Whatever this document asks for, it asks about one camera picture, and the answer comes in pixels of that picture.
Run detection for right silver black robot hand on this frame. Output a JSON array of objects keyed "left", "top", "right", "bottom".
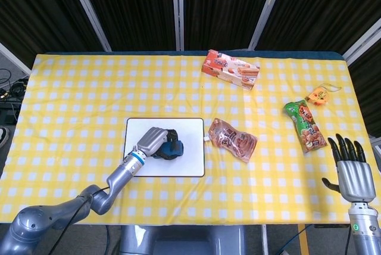
[{"left": 321, "top": 133, "right": 376, "bottom": 204}]

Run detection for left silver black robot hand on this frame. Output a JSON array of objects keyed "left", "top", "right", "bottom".
[{"left": 136, "top": 127, "right": 181, "bottom": 161}]

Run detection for blue and black object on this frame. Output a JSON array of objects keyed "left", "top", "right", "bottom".
[{"left": 157, "top": 139, "right": 185, "bottom": 161}]

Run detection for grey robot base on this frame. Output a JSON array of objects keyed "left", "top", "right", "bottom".
[{"left": 118, "top": 225, "right": 248, "bottom": 255}]

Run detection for white placemat with dark border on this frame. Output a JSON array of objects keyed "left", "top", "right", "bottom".
[{"left": 123, "top": 117, "right": 205, "bottom": 178}]

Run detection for green peanut snack bag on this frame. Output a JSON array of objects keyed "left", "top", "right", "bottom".
[{"left": 283, "top": 99, "right": 328, "bottom": 154}]

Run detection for yellow white checkered tablecloth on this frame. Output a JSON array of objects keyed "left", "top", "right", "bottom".
[{"left": 0, "top": 53, "right": 377, "bottom": 226}]

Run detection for yellow table leg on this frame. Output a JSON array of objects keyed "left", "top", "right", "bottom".
[{"left": 299, "top": 225, "right": 310, "bottom": 255}]

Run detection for orange spouted drink pouch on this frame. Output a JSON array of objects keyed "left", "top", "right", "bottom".
[{"left": 203, "top": 117, "right": 258, "bottom": 164}]

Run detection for orange biscuit box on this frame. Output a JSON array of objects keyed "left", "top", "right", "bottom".
[{"left": 201, "top": 49, "right": 260, "bottom": 91}]

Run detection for white table leg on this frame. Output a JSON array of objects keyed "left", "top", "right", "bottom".
[{"left": 261, "top": 224, "right": 269, "bottom": 255}]

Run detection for black white shoe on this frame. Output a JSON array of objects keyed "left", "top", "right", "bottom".
[{"left": 0, "top": 126, "right": 10, "bottom": 149}]

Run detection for blue cable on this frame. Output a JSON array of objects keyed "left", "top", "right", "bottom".
[{"left": 285, "top": 224, "right": 317, "bottom": 255}]

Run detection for small orange packet with string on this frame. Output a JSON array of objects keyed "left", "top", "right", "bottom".
[{"left": 305, "top": 85, "right": 342, "bottom": 107}]

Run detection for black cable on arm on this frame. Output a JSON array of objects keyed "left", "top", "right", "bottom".
[{"left": 58, "top": 187, "right": 111, "bottom": 255}]

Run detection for white partition frame post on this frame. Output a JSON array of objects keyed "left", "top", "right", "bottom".
[
  {"left": 171, "top": 0, "right": 185, "bottom": 52},
  {"left": 64, "top": 0, "right": 113, "bottom": 52},
  {"left": 0, "top": 42, "right": 32, "bottom": 76},
  {"left": 247, "top": 0, "right": 287, "bottom": 50},
  {"left": 342, "top": 18, "right": 381, "bottom": 66}
]

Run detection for black cables on floor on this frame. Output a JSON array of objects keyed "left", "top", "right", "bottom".
[{"left": 0, "top": 69, "right": 28, "bottom": 125}]

